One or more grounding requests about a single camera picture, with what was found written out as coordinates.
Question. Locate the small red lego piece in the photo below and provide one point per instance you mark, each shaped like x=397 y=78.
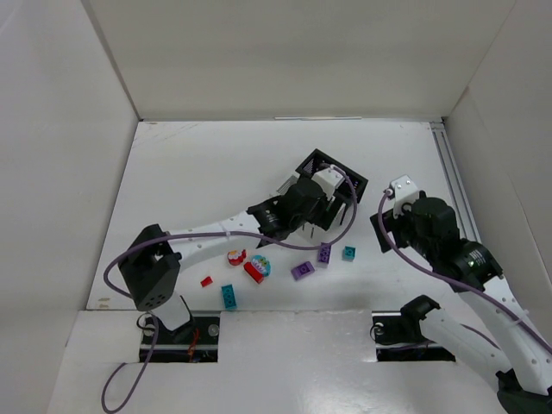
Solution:
x=206 y=281

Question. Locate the aluminium rail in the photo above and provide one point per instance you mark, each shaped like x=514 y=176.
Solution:
x=460 y=201

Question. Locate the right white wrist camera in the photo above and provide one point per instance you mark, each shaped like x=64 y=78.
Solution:
x=403 y=192

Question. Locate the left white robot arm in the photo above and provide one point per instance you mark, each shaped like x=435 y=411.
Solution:
x=151 y=265

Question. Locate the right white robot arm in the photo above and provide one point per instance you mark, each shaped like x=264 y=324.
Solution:
x=516 y=361

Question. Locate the red white flower lego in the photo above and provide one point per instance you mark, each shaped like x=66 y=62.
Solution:
x=236 y=257

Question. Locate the red rectangular lego brick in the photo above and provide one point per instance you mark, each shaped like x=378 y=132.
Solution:
x=253 y=272

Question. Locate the white double bin container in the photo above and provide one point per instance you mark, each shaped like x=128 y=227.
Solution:
x=281 y=232

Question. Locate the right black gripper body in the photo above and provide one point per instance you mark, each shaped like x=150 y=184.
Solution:
x=385 y=231

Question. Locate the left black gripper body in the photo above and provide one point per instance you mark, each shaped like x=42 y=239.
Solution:
x=328 y=214

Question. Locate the teal rectangular lego brick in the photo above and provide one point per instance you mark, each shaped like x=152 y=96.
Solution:
x=229 y=297

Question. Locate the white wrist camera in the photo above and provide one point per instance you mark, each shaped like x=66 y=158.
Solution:
x=329 y=179
x=403 y=192

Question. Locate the purple rectangular lego brick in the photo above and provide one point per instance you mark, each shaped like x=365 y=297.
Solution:
x=324 y=254

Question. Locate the purple sloped lego brick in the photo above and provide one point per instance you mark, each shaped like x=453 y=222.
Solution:
x=302 y=270

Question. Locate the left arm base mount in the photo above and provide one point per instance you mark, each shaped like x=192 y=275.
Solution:
x=200 y=345

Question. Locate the teal monster face lego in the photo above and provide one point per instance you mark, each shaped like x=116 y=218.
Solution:
x=262 y=265

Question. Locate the teal square lego brick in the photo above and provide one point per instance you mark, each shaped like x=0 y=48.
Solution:
x=348 y=253

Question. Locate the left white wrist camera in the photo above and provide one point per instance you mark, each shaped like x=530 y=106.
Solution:
x=329 y=179

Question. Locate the black double bin container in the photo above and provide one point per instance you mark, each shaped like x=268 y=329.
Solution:
x=354 y=183

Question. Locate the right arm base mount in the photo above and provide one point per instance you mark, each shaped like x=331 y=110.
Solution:
x=398 y=337

